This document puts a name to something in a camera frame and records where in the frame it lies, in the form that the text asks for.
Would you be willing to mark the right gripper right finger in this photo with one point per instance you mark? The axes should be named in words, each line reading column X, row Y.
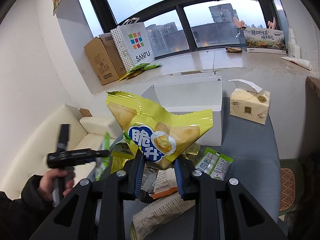
column 198, row 186

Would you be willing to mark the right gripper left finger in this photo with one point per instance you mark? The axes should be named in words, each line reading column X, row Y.
column 120, row 186

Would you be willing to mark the orange snack packet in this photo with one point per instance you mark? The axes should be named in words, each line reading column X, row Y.
column 165, row 183

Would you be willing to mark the white printed snack bag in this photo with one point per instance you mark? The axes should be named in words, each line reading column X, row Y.
column 158, row 213

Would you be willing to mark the yellow potato chip bag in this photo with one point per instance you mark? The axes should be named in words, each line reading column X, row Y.
column 160, row 135

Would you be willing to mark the person's left hand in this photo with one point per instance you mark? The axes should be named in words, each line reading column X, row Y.
column 46, row 186

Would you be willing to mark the green white snack packet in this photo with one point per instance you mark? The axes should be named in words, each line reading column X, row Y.
column 214, row 163

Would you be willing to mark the cream sofa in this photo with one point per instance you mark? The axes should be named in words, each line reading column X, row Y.
column 87, row 132

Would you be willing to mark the white storage box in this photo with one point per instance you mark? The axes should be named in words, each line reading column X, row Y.
column 191, row 94

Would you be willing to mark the yellow tissue pack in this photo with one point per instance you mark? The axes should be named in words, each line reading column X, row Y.
column 249, row 101

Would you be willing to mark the brown cardboard box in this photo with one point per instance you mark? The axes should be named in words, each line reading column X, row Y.
column 105, row 59

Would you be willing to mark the green packets on sill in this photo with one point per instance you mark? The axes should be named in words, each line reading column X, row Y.
column 139, row 69

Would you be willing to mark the white SANFU shopping bag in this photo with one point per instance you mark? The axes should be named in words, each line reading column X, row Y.
column 132, row 43

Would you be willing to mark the printed display board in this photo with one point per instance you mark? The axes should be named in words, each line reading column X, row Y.
column 262, row 40

